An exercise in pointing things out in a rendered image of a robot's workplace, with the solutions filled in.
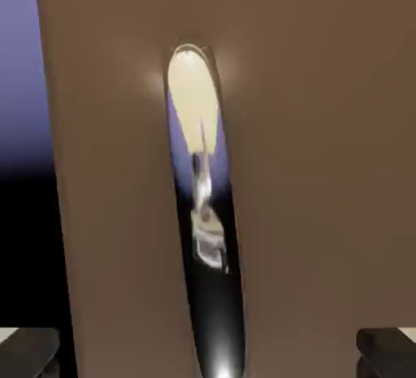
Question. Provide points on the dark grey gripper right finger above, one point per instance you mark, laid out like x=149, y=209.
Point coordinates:
x=386, y=352

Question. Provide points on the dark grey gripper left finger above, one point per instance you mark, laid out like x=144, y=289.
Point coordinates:
x=26, y=352

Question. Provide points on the brown wooden cabinet door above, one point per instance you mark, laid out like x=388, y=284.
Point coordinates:
x=308, y=173

